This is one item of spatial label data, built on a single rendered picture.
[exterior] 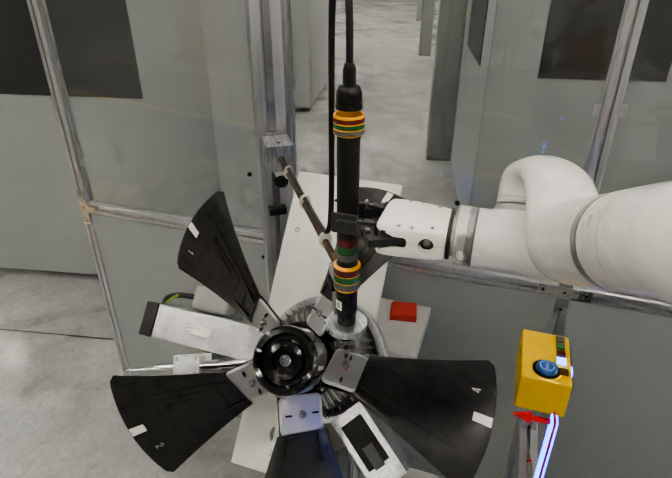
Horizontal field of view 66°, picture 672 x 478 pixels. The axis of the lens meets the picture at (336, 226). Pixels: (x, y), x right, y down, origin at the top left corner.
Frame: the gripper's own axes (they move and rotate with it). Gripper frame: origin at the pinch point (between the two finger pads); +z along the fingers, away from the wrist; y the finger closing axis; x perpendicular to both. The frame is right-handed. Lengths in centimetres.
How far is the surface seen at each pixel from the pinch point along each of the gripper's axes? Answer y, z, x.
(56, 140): 141, 210, -58
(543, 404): 21, -37, -48
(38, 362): 73, 185, -150
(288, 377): -6.8, 8.0, -28.8
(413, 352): 45, -6, -63
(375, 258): 9.1, -2.3, -12.2
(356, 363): 2.0, -1.5, -30.5
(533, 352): 29, -34, -42
